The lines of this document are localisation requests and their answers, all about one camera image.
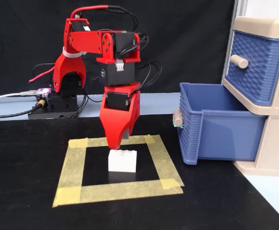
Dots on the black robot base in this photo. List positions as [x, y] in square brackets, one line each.
[62, 105]

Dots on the small controller board with LEDs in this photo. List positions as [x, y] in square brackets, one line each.
[43, 93]

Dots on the black backdrop cloth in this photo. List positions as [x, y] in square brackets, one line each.
[189, 36]

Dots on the white toy brick cube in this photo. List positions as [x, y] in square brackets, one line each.
[122, 161]

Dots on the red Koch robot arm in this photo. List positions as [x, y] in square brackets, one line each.
[86, 42]

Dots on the yellow masking tape strip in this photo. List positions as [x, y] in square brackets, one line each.
[129, 190]
[93, 141]
[71, 172]
[162, 160]

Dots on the white zip tie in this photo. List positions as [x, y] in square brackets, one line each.
[70, 55]

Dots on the red gripper with motor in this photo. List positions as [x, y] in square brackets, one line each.
[117, 100]

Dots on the black rectangular mat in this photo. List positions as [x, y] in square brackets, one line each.
[22, 155]

